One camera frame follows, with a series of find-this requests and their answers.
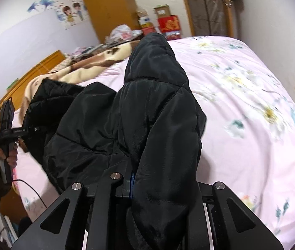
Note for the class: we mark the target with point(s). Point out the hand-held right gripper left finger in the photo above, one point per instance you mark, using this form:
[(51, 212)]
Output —
[(130, 186)]

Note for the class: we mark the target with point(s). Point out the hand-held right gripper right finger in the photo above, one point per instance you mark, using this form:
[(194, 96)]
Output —
[(228, 213)]

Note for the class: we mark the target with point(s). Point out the black padded hooded jacket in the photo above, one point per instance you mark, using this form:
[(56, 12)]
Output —
[(137, 109)]

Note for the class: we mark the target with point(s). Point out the person's left hand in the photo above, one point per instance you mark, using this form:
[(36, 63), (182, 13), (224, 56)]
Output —
[(13, 157)]

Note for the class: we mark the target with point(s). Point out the wooden headboard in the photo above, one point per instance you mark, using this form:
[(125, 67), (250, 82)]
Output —
[(46, 65)]

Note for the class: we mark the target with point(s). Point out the brown plush blanket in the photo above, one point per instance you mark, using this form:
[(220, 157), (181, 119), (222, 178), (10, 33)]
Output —
[(85, 67)]

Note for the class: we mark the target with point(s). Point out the pink floral bed sheet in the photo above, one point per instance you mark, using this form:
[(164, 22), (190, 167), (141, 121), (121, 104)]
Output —
[(241, 88)]

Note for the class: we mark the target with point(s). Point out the white plastic bag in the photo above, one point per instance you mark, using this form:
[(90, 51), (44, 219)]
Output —
[(121, 32)]

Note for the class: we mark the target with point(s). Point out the pink box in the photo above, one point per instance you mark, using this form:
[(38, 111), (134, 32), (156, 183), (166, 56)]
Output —
[(148, 30)]

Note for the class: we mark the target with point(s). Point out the wooden wardrobe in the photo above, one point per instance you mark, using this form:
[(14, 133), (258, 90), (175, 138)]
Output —
[(106, 7)]

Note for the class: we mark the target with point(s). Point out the red gift box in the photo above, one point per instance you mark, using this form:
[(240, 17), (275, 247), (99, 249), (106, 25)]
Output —
[(168, 24)]

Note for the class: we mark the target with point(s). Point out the snack bag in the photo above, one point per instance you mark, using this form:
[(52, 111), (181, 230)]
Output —
[(143, 18)]

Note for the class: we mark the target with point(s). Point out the cardboard box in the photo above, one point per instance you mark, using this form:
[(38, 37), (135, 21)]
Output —
[(161, 11)]

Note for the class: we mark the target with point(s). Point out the wooden door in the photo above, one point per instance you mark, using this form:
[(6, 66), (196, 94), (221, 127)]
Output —
[(204, 5)]

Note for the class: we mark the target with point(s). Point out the cartoon wall sticker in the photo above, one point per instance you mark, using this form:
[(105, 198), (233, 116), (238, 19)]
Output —
[(69, 13)]

